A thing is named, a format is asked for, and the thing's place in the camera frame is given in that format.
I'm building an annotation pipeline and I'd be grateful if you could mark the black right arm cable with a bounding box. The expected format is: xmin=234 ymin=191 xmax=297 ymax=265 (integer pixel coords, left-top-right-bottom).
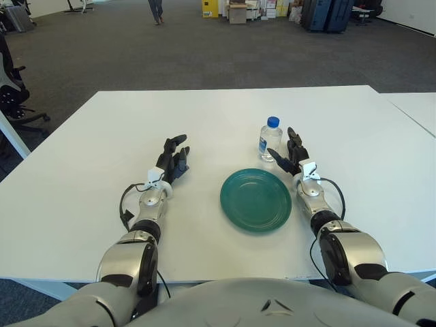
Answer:
xmin=318 ymin=176 xmax=347 ymax=219

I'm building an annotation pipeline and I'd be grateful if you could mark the dark blue suitcase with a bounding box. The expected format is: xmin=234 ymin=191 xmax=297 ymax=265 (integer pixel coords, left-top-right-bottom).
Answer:
xmin=301 ymin=0 xmax=333 ymax=33
xmin=326 ymin=0 xmax=354 ymax=34

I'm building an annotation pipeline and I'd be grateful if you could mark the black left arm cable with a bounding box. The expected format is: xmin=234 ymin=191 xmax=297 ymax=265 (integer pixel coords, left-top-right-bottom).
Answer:
xmin=119 ymin=183 xmax=151 ymax=232

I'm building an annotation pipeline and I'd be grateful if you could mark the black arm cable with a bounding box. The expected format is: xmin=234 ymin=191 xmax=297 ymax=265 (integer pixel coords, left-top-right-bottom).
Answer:
xmin=119 ymin=183 xmax=151 ymax=232
xmin=318 ymin=176 xmax=347 ymax=219

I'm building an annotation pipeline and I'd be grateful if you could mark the yellow box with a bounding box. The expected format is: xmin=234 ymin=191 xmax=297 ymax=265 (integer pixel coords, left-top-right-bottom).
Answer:
xmin=201 ymin=0 xmax=219 ymax=18

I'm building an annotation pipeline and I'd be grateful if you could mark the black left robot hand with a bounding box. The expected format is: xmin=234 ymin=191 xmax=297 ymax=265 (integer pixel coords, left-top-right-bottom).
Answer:
xmin=156 ymin=134 xmax=191 ymax=181

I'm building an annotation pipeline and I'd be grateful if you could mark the grey robot torso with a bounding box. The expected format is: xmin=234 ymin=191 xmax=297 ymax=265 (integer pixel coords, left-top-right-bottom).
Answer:
xmin=132 ymin=277 xmax=420 ymax=327

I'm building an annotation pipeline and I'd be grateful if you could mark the clear bottle blue cap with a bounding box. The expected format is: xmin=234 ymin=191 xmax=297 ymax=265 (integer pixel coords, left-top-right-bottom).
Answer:
xmin=258 ymin=116 xmax=283 ymax=163

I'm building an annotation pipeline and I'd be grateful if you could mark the white background desk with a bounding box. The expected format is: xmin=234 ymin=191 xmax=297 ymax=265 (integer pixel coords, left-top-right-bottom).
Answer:
xmin=352 ymin=5 xmax=375 ymax=27

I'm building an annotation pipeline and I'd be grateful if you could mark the white table frame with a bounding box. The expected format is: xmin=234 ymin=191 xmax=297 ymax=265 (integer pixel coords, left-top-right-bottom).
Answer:
xmin=10 ymin=278 xmax=84 ymax=301

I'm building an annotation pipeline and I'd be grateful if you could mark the black office chair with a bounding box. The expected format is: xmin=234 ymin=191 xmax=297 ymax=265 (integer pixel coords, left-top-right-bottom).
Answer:
xmin=0 ymin=33 xmax=51 ymax=137

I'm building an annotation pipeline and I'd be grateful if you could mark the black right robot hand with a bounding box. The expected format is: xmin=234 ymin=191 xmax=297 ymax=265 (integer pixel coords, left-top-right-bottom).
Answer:
xmin=267 ymin=127 xmax=311 ymax=176

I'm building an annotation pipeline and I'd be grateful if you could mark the walking person in jeans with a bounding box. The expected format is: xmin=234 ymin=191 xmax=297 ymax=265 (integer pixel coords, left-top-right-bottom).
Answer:
xmin=148 ymin=0 xmax=165 ymax=26

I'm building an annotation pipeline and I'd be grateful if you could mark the green round plate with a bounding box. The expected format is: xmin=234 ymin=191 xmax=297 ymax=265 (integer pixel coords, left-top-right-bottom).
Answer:
xmin=219 ymin=168 xmax=293 ymax=234

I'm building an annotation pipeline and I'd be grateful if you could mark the brown cardboard box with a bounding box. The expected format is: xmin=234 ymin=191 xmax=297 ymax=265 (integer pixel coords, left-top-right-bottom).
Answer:
xmin=228 ymin=1 xmax=247 ymax=25

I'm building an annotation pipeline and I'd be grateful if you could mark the white neighbour table leg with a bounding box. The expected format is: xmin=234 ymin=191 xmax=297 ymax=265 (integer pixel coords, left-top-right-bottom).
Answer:
xmin=0 ymin=110 xmax=31 ymax=160

